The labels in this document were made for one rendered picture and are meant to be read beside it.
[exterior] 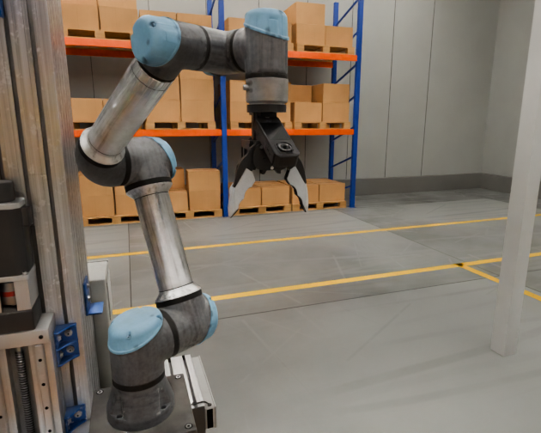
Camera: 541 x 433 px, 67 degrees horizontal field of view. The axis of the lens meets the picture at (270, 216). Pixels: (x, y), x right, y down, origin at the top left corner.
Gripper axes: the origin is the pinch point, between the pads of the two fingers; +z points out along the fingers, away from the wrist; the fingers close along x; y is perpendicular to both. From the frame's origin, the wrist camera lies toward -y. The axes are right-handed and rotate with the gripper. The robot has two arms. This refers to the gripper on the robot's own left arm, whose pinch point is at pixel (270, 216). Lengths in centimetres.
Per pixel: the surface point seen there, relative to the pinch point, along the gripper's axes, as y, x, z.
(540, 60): 136, -230, -57
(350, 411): 118, -92, 152
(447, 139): 808, -770, 21
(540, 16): 140, -230, -84
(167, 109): 679, -47, -43
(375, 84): 808, -543, -110
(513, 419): 81, -179, 152
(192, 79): 679, -92, -94
